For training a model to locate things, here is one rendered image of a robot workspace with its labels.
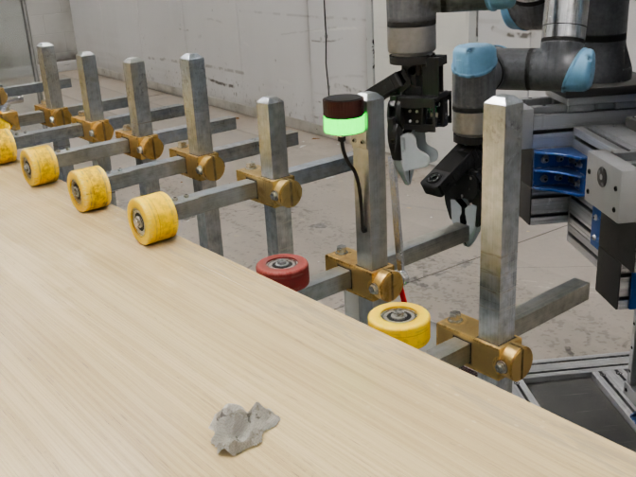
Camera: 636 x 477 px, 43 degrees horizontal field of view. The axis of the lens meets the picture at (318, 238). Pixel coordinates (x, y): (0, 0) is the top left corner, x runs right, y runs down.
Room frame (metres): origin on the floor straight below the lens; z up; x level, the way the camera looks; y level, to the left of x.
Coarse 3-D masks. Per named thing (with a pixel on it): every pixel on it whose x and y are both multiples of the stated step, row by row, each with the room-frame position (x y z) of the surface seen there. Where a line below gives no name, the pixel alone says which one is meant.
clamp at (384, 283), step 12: (348, 252) 1.24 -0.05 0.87; (336, 264) 1.22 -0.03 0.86; (348, 264) 1.19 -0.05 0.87; (360, 276) 1.17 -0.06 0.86; (372, 276) 1.15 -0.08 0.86; (384, 276) 1.14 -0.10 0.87; (396, 276) 1.15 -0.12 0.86; (360, 288) 1.17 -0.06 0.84; (372, 288) 1.14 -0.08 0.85; (384, 288) 1.14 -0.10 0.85; (396, 288) 1.15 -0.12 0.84; (372, 300) 1.15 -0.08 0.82; (384, 300) 1.14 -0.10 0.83
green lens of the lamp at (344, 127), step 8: (328, 120) 1.13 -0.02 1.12; (336, 120) 1.13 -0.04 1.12; (344, 120) 1.12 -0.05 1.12; (352, 120) 1.13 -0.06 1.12; (360, 120) 1.13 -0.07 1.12; (328, 128) 1.14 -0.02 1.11; (336, 128) 1.13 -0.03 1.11; (344, 128) 1.12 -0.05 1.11; (352, 128) 1.13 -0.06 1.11; (360, 128) 1.13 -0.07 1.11
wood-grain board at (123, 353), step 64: (0, 192) 1.61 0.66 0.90; (64, 192) 1.58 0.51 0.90; (0, 256) 1.23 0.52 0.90; (64, 256) 1.22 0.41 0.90; (128, 256) 1.20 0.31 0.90; (192, 256) 1.18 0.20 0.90; (0, 320) 0.99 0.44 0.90; (64, 320) 0.98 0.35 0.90; (128, 320) 0.97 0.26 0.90; (192, 320) 0.96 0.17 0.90; (256, 320) 0.95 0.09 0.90; (320, 320) 0.94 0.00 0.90; (0, 384) 0.81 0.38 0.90; (64, 384) 0.81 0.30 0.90; (128, 384) 0.80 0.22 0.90; (192, 384) 0.79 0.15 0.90; (256, 384) 0.78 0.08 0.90; (320, 384) 0.78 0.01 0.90; (384, 384) 0.77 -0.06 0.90; (448, 384) 0.76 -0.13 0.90; (0, 448) 0.69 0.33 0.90; (64, 448) 0.68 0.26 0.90; (128, 448) 0.68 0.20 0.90; (192, 448) 0.67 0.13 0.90; (256, 448) 0.66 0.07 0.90; (320, 448) 0.66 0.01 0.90; (384, 448) 0.65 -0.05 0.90; (448, 448) 0.65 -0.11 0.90; (512, 448) 0.64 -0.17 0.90; (576, 448) 0.64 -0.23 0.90
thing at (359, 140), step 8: (328, 96) 1.17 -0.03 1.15; (336, 96) 1.17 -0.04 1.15; (344, 96) 1.16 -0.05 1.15; (352, 96) 1.16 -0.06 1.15; (360, 96) 1.16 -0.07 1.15; (344, 136) 1.15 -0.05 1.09; (352, 136) 1.18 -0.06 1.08; (360, 136) 1.17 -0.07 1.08; (352, 144) 1.18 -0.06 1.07; (360, 144) 1.17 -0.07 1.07; (344, 152) 1.15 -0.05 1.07; (352, 168) 1.16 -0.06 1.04; (360, 184) 1.16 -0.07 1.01; (360, 192) 1.16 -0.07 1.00; (360, 200) 1.16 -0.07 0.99; (360, 208) 1.17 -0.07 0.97
